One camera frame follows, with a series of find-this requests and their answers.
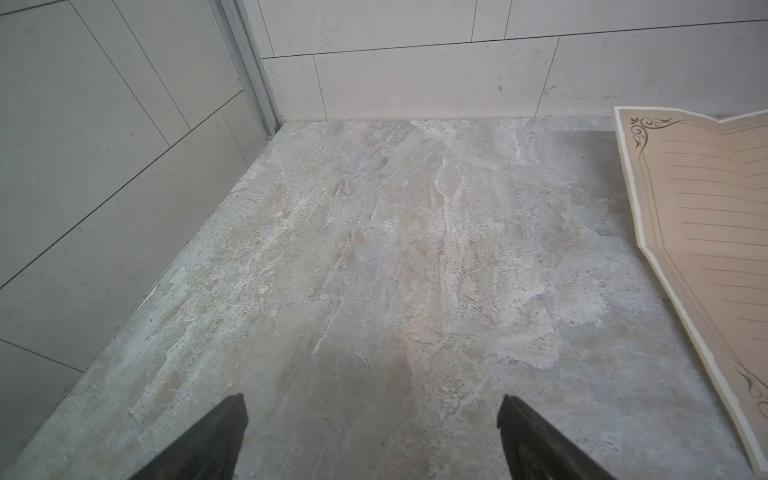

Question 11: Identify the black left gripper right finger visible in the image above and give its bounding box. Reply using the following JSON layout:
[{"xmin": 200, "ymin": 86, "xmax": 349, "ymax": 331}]
[{"xmin": 497, "ymin": 395, "xmax": 615, "ymax": 480}]

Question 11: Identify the left aluminium corner post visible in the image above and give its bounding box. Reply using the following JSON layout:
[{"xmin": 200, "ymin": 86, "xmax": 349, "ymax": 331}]
[{"xmin": 208, "ymin": 0, "xmax": 283, "ymax": 142}]

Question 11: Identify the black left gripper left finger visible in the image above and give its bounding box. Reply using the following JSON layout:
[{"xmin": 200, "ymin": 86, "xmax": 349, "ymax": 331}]
[{"xmin": 130, "ymin": 393, "xmax": 248, "ymax": 480}]

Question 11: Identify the beige lined letter paper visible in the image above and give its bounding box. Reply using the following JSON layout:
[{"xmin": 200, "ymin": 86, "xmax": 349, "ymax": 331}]
[{"xmin": 614, "ymin": 106, "xmax": 767, "ymax": 478}]

